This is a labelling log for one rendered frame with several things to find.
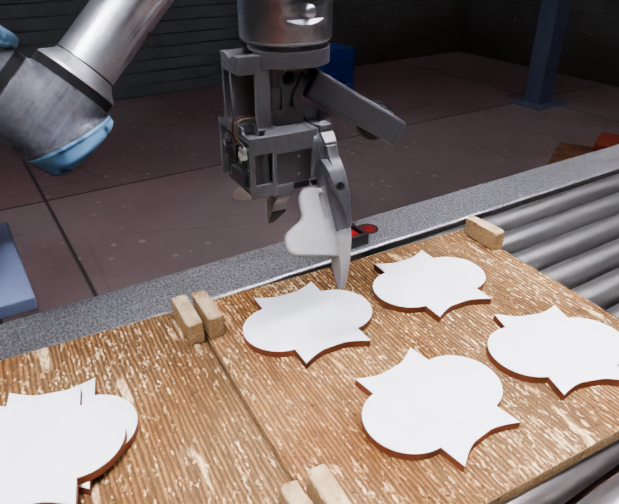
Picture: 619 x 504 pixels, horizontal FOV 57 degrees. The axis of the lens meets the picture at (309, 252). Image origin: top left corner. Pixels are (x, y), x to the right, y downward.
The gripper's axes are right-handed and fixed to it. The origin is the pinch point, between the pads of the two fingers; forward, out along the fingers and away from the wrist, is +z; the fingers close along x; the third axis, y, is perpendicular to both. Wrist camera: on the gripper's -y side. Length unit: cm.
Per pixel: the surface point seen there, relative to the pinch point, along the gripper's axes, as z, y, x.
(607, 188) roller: 11, -65, -12
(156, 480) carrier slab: 9.0, 19.8, 12.0
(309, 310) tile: 8.1, -0.7, -1.1
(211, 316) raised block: 6.3, 9.8, -2.6
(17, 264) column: 16, 27, -41
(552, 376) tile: 8.1, -15.6, 18.8
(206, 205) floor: 102, -60, -229
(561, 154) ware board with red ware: 91, -263, -172
